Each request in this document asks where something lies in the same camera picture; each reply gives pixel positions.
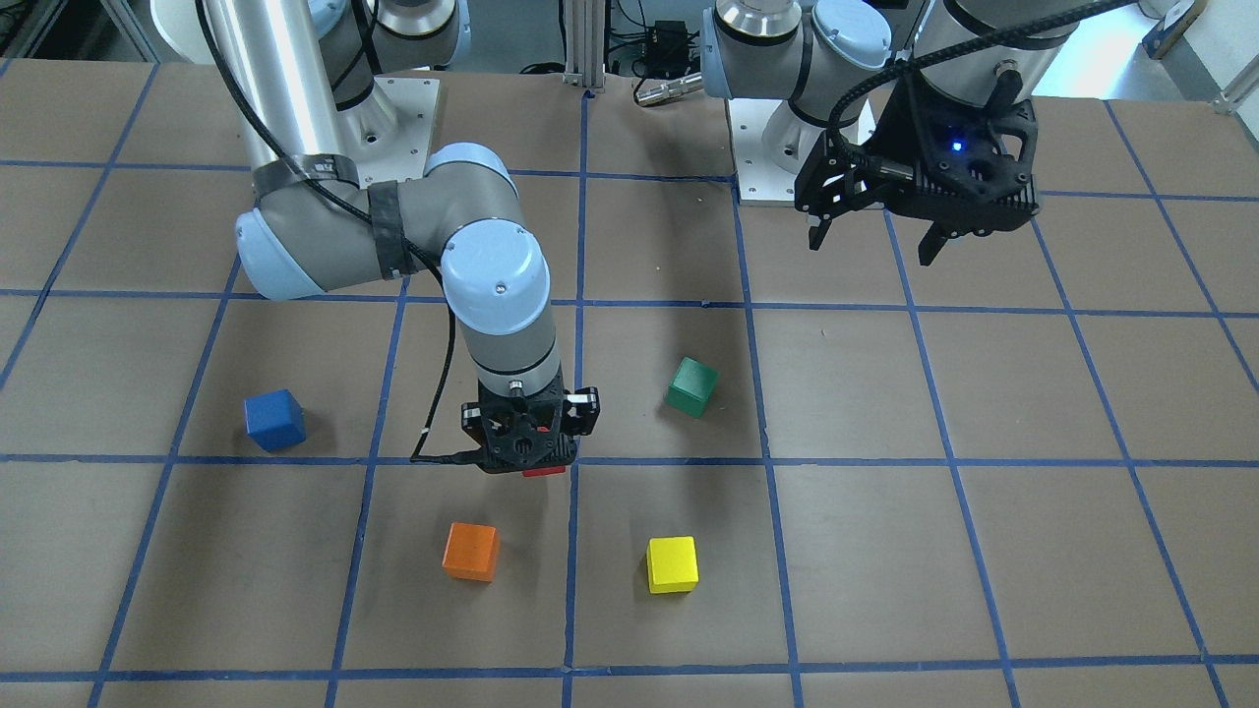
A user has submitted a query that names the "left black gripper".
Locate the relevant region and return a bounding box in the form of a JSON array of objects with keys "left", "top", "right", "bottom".
[{"left": 793, "top": 76, "right": 985, "bottom": 267}]

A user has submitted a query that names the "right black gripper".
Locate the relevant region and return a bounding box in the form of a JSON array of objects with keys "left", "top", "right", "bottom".
[{"left": 462, "top": 375, "right": 601, "bottom": 472}]

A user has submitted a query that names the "red wooden block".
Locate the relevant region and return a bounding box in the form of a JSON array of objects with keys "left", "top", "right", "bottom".
[{"left": 521, "top": 465, "right": 568, "bottom": 477}]

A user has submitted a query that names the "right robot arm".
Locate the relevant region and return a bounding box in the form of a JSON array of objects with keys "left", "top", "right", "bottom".
[{"left": 194, "top": 1, "right": 601, "bottom": 472}]

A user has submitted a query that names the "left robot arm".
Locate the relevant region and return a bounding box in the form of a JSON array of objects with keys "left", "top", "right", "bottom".
[{"left": 697, "top": 1, "right": 1080, "bottom": 266}]

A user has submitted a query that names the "orange wooden block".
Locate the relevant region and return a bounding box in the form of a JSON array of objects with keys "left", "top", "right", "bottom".
[{"left": 442, "top": 522, "right": 501, "bottom": 583}]

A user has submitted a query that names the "green wooden block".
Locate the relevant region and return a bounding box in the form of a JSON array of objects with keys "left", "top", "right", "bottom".
[{"left": 665, "top": 357, "right": 719, "bottom": 418}]

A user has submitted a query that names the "yellow wooden block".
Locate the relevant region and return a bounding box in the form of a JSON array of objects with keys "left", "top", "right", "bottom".
[{"left": 645, "top": 535, "right": 697, "bottom": 595}]

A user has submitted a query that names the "blue wooden block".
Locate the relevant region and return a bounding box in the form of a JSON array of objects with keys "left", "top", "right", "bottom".
[{"left": 244, "top": 388, "right": 307, "bottom": 452}]

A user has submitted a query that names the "silver cylinder connector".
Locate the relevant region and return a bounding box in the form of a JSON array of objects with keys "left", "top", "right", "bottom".
[{"left": 633, "top": 72, "right": 704, "bottom": 108}]

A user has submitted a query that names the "black electronics box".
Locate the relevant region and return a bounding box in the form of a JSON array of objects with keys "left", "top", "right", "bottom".
[{"left": 642, "top": 20, "right": 692, "bottom": 78}]

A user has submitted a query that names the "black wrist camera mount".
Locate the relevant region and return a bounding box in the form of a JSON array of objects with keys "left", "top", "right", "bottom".
[{"left": 409, "top": 397, "right": 578, "bottom": 474}]

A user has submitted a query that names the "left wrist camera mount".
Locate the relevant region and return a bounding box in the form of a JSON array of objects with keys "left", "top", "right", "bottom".
[{"left": 864, "top": 69, "right": 1040, "bottom": 265}]

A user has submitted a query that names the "aluminium frame post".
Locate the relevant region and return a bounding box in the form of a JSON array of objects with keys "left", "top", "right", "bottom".
[{"left": 562, "top": 0, "right": 611, "bottom": 94}]

